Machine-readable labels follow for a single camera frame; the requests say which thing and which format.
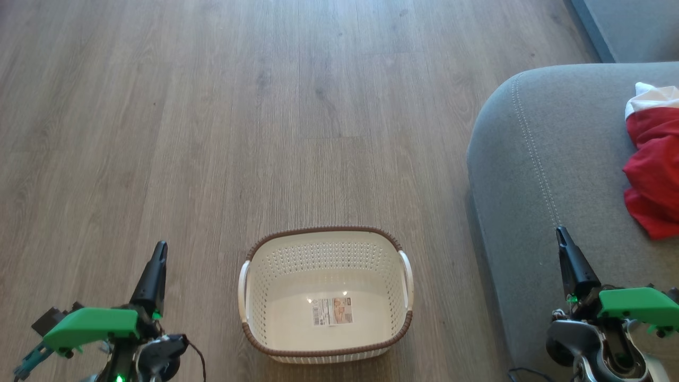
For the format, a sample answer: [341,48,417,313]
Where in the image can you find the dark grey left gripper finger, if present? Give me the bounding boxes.
[130,240,169,319]

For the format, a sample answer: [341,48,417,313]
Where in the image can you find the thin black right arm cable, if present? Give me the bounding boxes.
[508,367,555,382]

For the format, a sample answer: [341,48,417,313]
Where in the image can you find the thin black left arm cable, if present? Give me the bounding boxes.
[183,340,207,382]

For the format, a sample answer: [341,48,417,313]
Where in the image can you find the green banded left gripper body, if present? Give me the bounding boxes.
[42,303,163,357]

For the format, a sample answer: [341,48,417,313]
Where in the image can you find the grey fabric sofa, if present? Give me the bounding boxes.
[466,62,679,382]

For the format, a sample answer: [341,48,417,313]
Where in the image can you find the printed basket label sticker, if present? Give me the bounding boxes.
[312,297,354,326]

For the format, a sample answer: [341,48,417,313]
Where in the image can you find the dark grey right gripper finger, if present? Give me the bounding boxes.
[555,226,602,299]

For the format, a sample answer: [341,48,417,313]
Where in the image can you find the red cloth garment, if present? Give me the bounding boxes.
[622,82,679,240]

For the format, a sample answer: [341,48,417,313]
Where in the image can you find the grey upholstered sofa section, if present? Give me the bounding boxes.
[568,0,679,64]

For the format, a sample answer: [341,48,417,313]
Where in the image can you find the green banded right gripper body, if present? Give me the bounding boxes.
[567,287,679,337]

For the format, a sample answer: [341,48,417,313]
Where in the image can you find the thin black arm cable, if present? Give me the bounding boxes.
[508,367,555,382]
[183,340,207,382]

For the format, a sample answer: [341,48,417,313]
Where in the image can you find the cream laundry basket brown rim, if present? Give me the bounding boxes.
[238,226,414,364]

